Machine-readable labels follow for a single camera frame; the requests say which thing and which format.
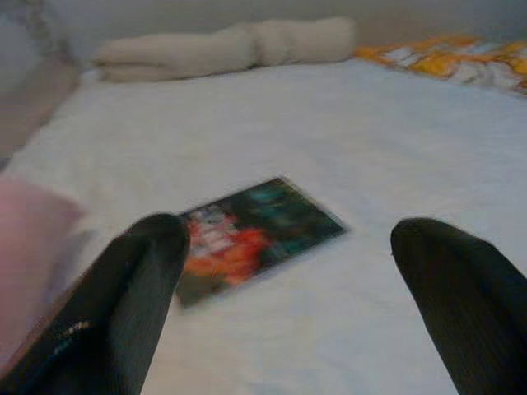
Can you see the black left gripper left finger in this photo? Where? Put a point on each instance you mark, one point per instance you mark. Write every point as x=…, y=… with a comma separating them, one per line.
x=111, y=308

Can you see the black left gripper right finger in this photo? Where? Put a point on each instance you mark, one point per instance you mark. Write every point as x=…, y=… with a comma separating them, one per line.
x=469, y=312

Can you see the beige bolster pillow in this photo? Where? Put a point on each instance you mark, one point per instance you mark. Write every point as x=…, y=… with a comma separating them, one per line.
x=226, y=49

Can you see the pink pillow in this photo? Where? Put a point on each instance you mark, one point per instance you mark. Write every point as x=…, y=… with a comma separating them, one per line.
x=33, y=255

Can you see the dark book with red cover art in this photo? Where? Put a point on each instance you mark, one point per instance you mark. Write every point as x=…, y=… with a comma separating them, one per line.
x=267, y=234

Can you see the white quilted mattress pad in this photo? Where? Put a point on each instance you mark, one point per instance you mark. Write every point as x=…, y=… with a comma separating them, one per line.
x=309, y=131

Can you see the yellow cartoon egg blanket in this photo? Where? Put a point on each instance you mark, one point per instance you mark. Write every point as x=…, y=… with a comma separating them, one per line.
x=453, y=57

